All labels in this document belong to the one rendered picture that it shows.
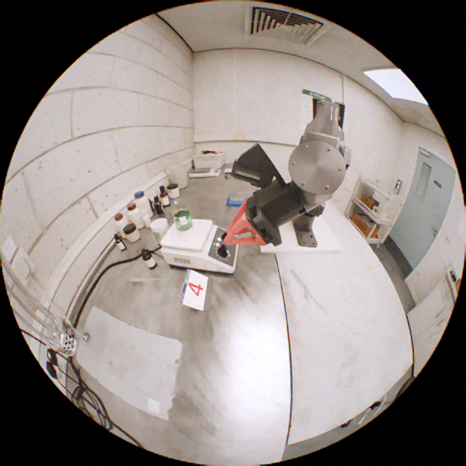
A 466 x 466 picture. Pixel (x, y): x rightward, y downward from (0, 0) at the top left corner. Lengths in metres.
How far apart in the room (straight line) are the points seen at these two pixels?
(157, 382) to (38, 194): 0.57
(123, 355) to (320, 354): 0.42
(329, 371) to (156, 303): 0.43
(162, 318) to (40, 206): 0.50
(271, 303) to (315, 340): 0.14
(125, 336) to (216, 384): 0.22
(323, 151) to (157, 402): 0.45
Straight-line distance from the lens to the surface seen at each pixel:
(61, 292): 0.57
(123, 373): 0.39
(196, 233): 0.36
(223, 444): 0.39
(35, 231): 0.57
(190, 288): 0.33
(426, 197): 2.97
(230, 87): 1.86
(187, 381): 0.33
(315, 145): 0.15
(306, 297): 0.38
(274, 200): 0.19
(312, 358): 0.35
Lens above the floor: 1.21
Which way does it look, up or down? 39 degrees down
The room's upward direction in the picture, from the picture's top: straight up
